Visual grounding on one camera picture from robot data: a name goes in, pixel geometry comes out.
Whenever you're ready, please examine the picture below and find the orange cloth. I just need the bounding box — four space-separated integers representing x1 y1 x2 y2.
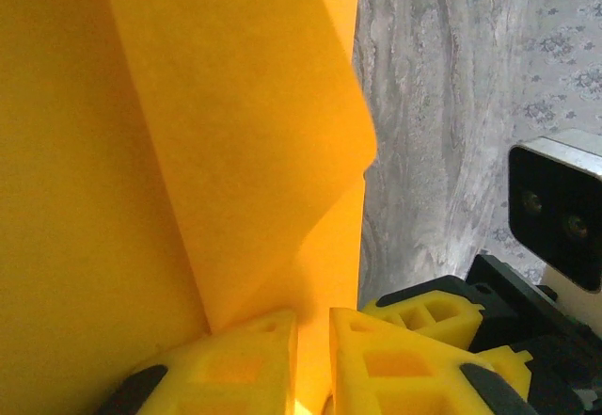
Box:
0 0 377 415

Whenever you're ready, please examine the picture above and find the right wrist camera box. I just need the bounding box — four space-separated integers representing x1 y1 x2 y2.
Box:
507 127 602 293

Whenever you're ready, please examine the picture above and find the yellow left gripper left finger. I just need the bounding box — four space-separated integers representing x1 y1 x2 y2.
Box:
95 309 300 415

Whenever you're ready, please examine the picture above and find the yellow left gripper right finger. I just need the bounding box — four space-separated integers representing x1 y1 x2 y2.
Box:
323 306 538 415

